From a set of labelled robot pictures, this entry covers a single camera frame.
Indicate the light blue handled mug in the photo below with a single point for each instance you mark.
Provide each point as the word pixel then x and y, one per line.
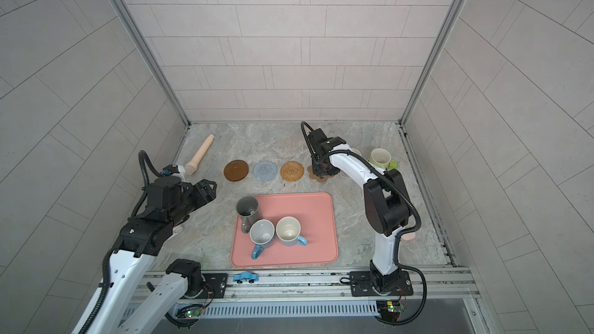
pixel 288 230

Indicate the green mug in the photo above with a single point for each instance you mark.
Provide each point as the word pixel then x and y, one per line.
pixel 381 158

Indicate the grey metal mug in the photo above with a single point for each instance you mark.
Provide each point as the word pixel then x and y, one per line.
pixel 249 213

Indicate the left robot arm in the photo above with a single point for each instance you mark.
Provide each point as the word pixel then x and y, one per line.
pixel 125 264

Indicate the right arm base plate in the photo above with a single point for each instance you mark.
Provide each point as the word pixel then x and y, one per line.
pixel 367 284

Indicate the aluminium rail frame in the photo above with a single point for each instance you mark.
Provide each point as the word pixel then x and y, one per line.
pixel 324 293

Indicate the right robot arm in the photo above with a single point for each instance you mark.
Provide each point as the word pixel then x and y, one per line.
pixel 387 205

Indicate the blue toy car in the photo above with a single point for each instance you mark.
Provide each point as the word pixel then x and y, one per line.
pixel 245 277

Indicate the circuit board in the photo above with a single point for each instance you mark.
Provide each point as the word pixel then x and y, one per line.
pixel 390 310
pixel 190 312

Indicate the rattan woven coaster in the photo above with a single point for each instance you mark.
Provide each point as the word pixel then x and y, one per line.
pixel 292 171

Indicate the beige wooden pestle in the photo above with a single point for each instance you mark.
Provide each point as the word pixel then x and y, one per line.
pixel 192 166

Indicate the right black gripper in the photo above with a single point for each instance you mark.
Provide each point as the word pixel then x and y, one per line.
pixel 318 171

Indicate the pink round disc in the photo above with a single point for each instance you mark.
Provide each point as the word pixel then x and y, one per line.
pixel 408 236

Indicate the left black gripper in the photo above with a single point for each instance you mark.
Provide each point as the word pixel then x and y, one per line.
pixel 197 190

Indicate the left circuit board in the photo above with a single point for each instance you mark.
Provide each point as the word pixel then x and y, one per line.
pixel 190 312

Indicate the dark wooden coaster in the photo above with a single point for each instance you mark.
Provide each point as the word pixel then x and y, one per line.
pixel 236 170

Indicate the cork paw coaster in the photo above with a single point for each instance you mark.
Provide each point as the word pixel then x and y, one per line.
pixel 321 173

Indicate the pink silicone tray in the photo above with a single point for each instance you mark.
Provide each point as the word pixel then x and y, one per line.
pixel 315 213

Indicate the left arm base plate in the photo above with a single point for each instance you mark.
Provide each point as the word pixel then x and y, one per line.
pixel 216 284

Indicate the right circuit board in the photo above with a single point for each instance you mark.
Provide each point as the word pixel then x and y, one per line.
pixel 390 310

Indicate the blue woven coaster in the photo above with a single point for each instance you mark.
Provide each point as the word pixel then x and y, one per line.
pixel 265 171

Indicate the white mug pink handle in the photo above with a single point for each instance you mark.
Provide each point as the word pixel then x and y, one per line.
pixel 356 152

